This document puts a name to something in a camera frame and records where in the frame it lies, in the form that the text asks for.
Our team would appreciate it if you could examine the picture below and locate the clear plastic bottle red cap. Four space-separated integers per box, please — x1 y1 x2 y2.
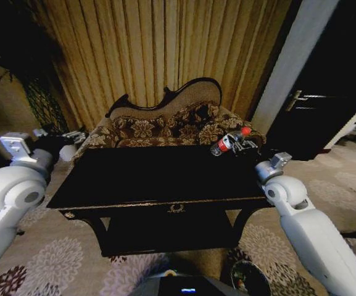
210 126 252 157

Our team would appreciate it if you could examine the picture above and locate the round dark trash bin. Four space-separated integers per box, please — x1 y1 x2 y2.
230 259 272 296

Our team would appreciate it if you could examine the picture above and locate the white round object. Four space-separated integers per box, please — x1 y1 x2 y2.
58 144 78 163

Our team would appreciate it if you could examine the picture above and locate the woven plant stand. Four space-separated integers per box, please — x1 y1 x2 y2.
25 78 70 131

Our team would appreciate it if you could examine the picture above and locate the floral patterned sofa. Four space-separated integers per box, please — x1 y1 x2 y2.
71 77 267 164

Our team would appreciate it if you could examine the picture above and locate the dark wooden table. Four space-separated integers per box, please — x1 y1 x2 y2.
46 144 273 258

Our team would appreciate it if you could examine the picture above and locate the dark door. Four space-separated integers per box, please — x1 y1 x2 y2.
265 0 356 161

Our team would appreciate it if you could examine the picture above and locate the dark green potted plant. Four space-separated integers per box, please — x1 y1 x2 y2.
0 0 64 84

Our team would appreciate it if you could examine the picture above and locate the beige pleated curtain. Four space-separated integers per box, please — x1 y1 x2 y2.
31 0 294 131

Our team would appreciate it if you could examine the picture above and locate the robot front shell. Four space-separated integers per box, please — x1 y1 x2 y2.
134 269 239 296

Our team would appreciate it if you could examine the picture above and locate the metal door handle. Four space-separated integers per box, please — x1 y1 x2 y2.
285 89 309 112

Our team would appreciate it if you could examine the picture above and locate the white door frame post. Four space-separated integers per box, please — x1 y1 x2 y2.
250 0 341 134

